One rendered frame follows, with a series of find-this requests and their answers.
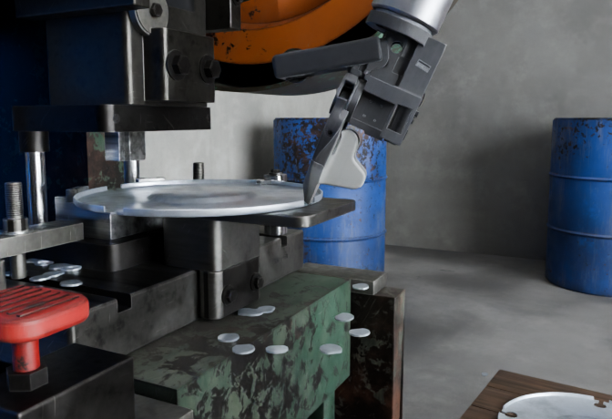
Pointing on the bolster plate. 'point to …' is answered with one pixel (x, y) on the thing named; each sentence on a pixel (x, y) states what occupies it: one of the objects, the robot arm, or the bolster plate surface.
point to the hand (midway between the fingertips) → (306, 189)
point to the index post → (275, 226)
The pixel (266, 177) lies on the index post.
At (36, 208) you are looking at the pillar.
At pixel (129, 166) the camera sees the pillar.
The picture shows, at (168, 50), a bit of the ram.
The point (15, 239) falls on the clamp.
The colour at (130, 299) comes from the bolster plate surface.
